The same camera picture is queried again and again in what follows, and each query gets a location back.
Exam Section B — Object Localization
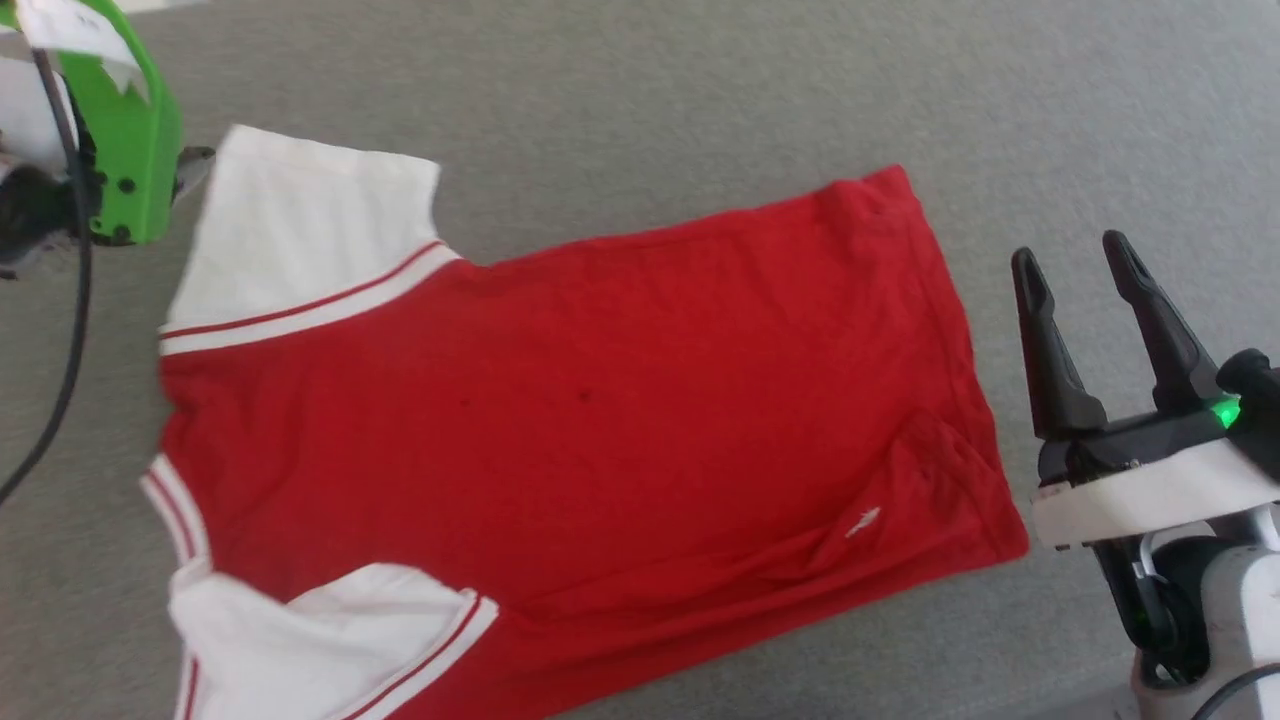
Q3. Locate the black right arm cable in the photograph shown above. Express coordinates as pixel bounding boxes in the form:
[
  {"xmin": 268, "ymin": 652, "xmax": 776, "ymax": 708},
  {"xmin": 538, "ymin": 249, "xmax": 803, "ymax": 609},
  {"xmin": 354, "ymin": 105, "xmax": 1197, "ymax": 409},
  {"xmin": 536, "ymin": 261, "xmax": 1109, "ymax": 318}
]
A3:
[{"xmin": 1188, "ymin": 663, "xmax": 1280, "ymax": 720}]

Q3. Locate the white paper label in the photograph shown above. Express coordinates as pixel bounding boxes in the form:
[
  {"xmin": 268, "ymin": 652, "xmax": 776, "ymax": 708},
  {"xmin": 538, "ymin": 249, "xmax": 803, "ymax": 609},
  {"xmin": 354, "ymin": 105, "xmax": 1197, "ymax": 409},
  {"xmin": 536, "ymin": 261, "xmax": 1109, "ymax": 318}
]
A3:
[{"xmin": 14, "ymin": 0, "xmax": 143, "ymax": 93}]

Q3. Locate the red and white t-shirt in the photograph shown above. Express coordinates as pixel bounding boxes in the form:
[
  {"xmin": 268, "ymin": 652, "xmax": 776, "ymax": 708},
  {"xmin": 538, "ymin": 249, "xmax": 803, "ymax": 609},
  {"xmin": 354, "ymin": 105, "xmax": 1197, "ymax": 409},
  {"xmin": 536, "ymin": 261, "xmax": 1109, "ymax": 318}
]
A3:
[{"xmin": 139, "ymin": 124, "xmax": 1031, "ymax": 720}]

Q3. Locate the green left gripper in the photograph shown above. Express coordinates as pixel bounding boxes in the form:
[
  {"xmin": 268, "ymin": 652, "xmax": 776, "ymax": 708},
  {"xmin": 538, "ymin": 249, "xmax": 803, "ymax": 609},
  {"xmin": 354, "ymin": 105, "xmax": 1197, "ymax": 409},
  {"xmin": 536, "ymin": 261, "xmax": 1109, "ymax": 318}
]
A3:
[{"xmin": 0, "ymin": 0, "xmax": 217, "ymax": 247}]

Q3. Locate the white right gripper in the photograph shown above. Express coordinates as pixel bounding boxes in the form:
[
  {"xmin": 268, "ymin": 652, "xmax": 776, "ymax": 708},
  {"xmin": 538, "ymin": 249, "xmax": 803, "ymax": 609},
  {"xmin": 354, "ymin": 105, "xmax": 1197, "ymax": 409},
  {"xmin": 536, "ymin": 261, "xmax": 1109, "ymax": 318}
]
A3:
[{"xmin": 1010, "ymin": 230, "xmax": 1280, "ymax": 550}]

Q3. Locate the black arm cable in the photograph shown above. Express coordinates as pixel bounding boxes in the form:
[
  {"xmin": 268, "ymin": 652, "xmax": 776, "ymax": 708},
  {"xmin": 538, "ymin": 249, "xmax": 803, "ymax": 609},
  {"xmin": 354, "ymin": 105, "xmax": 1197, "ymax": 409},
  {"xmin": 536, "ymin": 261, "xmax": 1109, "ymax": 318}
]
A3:
[
  {"xmin": 1188, "ymin": 663, "xmax": 1280, "ymax": 720},
  {"xmin": 0, "ymin": 48, "xmax": 97, "ymax": 506}
]

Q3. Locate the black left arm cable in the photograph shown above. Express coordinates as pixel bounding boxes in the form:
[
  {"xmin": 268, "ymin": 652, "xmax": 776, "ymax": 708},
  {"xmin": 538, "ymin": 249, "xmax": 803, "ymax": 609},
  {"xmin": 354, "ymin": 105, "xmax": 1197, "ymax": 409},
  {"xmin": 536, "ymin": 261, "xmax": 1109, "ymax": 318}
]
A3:
[{"xmin": 0, "ymin": 48, "xmax": 97, "ymax": 506}]

